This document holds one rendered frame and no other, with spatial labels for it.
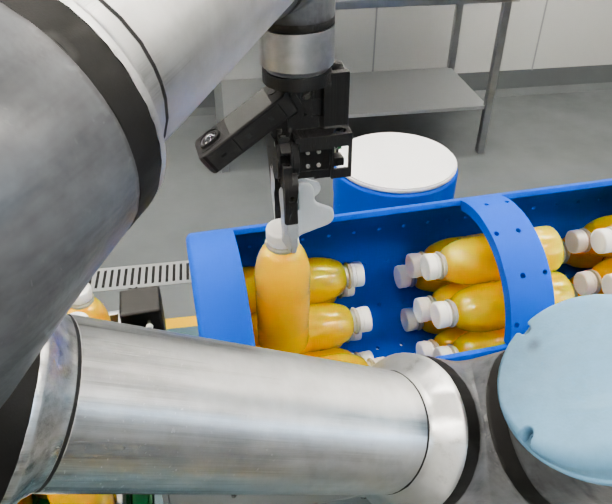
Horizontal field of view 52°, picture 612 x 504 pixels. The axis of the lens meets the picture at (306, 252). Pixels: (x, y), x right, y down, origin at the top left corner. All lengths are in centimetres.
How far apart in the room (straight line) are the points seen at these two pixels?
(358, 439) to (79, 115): 27
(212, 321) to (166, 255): 217
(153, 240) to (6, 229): 287
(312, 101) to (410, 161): 81
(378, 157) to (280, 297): 74
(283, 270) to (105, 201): 57
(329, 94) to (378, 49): 369
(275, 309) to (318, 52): 33
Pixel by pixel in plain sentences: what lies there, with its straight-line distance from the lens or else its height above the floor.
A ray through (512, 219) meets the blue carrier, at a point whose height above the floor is 123.
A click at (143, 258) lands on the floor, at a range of 293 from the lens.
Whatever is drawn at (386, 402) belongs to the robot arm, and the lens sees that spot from 41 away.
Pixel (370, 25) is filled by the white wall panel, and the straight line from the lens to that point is 428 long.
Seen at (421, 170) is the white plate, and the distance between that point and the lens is 141.
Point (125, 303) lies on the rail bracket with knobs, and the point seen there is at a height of 100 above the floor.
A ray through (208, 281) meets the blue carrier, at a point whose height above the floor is 122.
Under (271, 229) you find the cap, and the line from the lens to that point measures 74.
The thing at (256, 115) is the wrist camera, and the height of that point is 145.
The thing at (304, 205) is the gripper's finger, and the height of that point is 134.
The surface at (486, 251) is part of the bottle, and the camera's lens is 92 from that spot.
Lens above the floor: 171
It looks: 37 degrees down
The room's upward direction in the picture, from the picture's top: straight up
